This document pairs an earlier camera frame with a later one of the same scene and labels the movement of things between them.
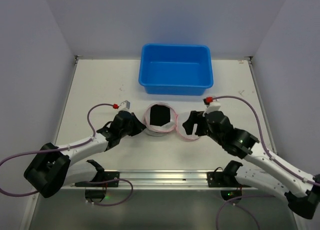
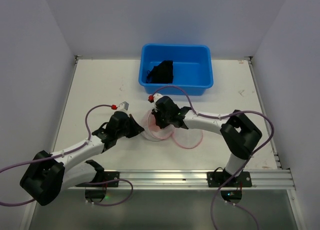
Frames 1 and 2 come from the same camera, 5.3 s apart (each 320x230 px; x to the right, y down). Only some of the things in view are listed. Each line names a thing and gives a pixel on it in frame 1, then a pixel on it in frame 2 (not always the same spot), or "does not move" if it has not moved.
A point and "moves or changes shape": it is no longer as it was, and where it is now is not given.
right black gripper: (199, 124) to (158, 119)
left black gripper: (135, 125) does not move
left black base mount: (97, 195) does not move
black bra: (159, 115) moves or changes shape
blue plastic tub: (174, 69) does not move
